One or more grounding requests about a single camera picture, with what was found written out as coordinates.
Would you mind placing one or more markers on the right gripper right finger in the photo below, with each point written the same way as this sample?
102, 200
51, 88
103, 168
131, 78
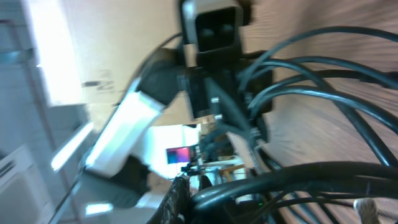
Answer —
204, 182

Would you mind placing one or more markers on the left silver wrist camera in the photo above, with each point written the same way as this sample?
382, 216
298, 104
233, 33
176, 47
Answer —
212, 26

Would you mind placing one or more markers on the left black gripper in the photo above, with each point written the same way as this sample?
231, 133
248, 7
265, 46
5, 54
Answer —
216, 91

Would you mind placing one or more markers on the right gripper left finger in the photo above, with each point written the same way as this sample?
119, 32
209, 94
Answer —
173, 208

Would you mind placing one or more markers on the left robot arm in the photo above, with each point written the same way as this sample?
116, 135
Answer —
116, 167

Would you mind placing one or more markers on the distant pink screen monitor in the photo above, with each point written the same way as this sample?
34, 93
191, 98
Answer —
178, 154

